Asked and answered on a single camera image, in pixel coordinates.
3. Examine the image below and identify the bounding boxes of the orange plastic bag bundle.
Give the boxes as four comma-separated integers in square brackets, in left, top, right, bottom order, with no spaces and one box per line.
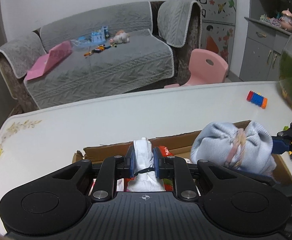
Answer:
[158,146,175,192]

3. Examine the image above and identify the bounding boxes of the small white bundle black band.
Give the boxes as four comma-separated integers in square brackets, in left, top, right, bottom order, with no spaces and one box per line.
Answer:
[127,137,165,192]

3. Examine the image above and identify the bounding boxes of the light blue sock bundle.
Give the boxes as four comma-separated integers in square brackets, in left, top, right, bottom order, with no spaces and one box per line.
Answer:
[190,121,276,177]

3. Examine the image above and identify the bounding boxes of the brown cardboard box tray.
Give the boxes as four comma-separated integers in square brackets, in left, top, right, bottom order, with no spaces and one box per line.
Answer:
[72,131,292,192]

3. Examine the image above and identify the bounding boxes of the red blue orange brick stick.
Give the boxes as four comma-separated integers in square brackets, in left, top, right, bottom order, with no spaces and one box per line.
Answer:
[246,90,268,109]

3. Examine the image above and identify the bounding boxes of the grey shelf cabinet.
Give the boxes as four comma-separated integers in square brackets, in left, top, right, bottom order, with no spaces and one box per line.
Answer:
[240,0,292,81]

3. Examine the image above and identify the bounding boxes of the pink child chair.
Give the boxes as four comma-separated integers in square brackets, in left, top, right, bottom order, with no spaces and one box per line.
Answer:
[163,48,229,89]

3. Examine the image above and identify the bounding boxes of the pink mushroom figurine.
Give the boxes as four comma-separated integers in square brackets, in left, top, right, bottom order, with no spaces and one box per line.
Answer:
[280,9,292,31]

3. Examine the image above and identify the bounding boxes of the grey covered sofa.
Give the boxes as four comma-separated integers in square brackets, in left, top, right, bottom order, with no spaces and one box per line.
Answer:
[0,0,202,112]

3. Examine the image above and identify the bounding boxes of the small plush toy on sofa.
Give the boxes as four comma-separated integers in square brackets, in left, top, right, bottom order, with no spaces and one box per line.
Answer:
[110,30,130,44]

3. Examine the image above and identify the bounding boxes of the decorated grey refrigerator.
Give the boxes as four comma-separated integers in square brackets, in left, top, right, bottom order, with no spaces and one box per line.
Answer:
[170,0,238,69]

